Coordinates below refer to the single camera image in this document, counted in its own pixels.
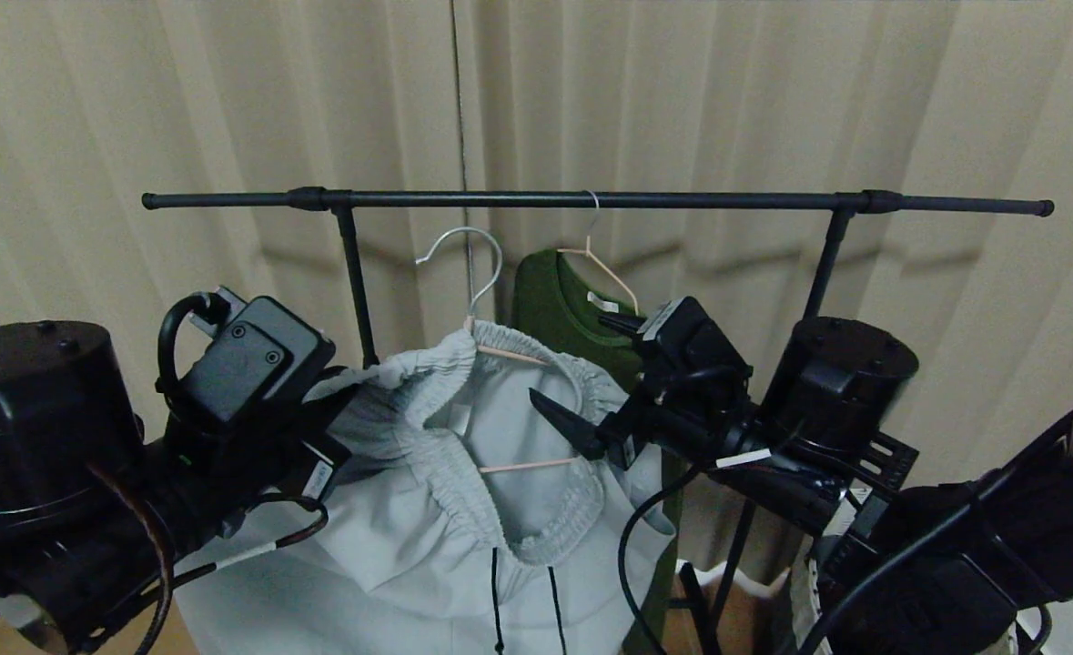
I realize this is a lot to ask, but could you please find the pink clothes hanger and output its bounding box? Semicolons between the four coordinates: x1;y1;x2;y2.
557;191;642;317
415;227;584;476

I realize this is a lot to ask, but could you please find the green printed shirt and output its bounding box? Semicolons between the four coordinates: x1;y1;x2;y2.
511;250;687;655

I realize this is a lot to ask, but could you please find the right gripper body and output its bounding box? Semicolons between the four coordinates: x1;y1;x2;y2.
602;398;852;539

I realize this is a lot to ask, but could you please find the beige curtain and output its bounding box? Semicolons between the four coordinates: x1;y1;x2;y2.
0;0;1073;655

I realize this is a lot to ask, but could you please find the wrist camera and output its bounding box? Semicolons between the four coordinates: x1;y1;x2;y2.
156;287;337;433
632;296;754;410

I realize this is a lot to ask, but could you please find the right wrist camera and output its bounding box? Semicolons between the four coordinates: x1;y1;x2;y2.
632;296;754;410

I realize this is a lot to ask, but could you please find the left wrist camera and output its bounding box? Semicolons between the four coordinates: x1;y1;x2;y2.
156;287;337;433

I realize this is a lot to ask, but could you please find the white laundry basket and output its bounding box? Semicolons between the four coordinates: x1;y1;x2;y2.
786;509;1054;655

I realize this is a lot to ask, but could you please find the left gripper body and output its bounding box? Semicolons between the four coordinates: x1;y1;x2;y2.
0;382;357;652

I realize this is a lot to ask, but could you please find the pale grey garment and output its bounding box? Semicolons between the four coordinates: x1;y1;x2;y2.
175;320;680;655

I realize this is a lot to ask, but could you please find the black clothes rack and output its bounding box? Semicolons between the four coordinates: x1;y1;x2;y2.
142;186;1054;655

